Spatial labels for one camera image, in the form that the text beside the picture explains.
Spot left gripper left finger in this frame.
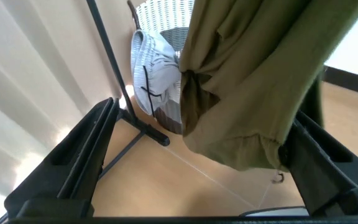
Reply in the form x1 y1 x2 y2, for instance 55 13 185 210
4 97 120 218

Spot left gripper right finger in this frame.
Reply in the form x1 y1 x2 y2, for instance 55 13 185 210
278 110 358 218

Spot green printed shirt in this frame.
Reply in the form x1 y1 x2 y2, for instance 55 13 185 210
178 0 358 185

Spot black clothes rack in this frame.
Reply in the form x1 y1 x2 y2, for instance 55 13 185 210
85 0 171 180

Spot white laundry basket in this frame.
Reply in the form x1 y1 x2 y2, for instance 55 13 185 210
127 0 195 135

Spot beige curtain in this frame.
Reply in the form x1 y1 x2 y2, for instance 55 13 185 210
0 0 142 218

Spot pale grey shorts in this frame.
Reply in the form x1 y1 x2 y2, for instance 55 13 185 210
130 29 183 125

